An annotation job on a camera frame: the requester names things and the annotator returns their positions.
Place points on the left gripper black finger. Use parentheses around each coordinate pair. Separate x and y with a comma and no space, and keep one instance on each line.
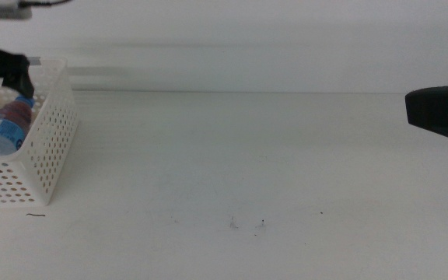
(19,83)

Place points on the clear water bottle blue cap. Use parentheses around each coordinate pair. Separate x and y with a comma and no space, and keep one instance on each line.
(4,130)

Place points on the white perforated plastic basket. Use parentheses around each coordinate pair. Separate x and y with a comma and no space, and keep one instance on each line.
(53,136)

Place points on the grey wall trunking strip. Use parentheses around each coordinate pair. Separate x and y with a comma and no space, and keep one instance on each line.
(130,72)

